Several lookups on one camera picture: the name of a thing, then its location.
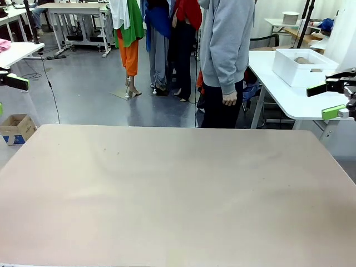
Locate white plastic basket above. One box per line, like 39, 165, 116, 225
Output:
271, 48, 340, 88

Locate grey-sleeved right forearm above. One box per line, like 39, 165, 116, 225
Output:
215, 52, 250, 96

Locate person's right hand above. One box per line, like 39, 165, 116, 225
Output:
222, 93, 238, 107

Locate open cardboard box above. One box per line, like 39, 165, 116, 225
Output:
0, 113, 38, 146

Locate white table with pink cloth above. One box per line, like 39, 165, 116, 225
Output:
0, 41, 45, 70

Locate white board panel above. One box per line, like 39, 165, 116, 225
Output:
324, 8, 356, 72

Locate blue cloth bundle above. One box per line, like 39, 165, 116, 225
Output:
317, 18, 334, 32

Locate black tripod pole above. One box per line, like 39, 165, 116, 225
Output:
23, 0, 41, 45

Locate seated person in jeans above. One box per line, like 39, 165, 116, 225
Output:
32, 0, 47, 36

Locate wooden board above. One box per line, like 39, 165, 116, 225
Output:
283, 27, 323, 45

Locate black tripod stand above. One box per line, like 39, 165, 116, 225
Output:
296, 0, 317, 50

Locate large white side table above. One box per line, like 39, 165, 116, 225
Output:
246, 51, 356, 129

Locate black office chair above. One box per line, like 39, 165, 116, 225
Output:
249, 33, 280, 51

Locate grey cylinder with white lid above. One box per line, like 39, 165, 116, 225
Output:
282, 11, 300, 25

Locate blue fabric under table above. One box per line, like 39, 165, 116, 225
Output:
243, 80, 264, 106

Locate small white back table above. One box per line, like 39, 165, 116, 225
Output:
264, 18, 323, 36

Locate metal mannequin stand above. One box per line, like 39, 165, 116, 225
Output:
110, 75, 142, 100

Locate orange mannequin trousers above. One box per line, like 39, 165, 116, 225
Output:
116, 29, 139, 77

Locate person's dark trousers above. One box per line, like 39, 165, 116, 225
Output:
200, 79, 244, 128

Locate white hanging garment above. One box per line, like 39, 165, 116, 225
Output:
109, 0, 131, 30

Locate person in grey hoodie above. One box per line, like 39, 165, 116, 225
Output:
199, 0, 255, 96

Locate green hanging garment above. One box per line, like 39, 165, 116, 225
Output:
114, 0, 145, 48

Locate grey mannequin trousers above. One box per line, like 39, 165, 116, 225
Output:
148, 29, 170, 90

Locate blue mannequin jacket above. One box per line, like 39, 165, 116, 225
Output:
142, 0, 172, 52

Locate black mannequin trousers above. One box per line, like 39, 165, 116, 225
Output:
169, 21, 197, 102

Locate red mannequin top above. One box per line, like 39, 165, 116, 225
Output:
174, 0, 203, 31

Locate thin black hanging cable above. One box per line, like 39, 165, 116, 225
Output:
40, 52, 61, 125

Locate grey-top white-frame desk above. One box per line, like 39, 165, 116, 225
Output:
38, 2, 112, 58

